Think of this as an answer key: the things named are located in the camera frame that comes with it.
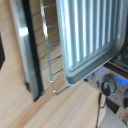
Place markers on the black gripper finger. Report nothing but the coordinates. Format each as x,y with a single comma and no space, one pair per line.
1,53

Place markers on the ribbed metal oven tray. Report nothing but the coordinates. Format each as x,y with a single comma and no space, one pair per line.
90,36

